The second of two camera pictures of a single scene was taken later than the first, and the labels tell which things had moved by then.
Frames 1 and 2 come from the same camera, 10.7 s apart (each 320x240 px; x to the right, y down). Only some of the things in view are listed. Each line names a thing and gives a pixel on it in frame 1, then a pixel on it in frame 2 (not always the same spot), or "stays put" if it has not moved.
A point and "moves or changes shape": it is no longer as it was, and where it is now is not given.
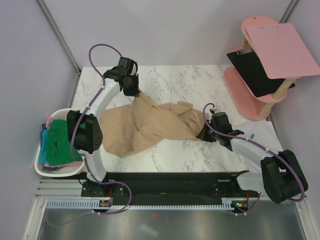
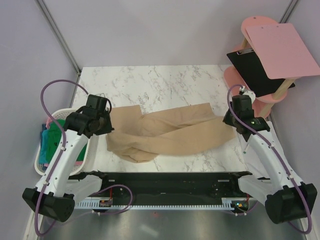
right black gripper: (203, 135) to (226, 119)
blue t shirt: (43, 154) stays put
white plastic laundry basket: (61, 114) stays put
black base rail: (171, 186) stays put
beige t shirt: (128, 128) moves or changes shape
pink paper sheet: (282, 52) stays put
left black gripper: (134, 92) to (108, 128)
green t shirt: (58, 147) stays put
